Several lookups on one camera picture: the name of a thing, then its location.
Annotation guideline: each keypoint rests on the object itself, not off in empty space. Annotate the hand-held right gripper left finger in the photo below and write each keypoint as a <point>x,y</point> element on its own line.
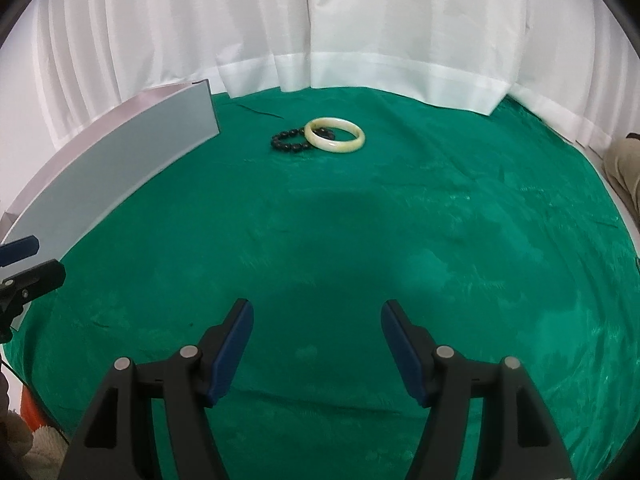
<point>230,355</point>

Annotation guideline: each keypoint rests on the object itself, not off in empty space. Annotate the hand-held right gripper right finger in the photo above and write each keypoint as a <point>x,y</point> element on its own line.
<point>402,355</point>

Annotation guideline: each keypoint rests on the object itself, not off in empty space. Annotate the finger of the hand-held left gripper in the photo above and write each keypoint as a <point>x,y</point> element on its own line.
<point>42,277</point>
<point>20,250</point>

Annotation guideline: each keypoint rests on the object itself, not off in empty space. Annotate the white cardboard box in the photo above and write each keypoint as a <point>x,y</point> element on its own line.
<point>125,160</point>

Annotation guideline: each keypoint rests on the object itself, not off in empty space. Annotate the cream jade bangle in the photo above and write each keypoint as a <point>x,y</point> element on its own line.
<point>335,148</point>

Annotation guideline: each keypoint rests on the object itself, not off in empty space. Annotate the green tablecloth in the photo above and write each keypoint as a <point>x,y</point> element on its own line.
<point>350,240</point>

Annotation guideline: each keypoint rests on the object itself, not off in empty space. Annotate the orange object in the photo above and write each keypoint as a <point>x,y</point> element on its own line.
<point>37,410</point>

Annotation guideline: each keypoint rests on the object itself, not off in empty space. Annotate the fluffy beige towel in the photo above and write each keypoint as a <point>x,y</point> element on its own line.
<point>35,447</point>

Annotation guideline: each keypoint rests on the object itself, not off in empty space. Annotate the beige cloth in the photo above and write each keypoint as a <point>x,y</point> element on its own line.
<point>625,170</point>

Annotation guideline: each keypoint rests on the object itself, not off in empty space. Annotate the white curtain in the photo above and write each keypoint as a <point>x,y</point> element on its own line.
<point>400,20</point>

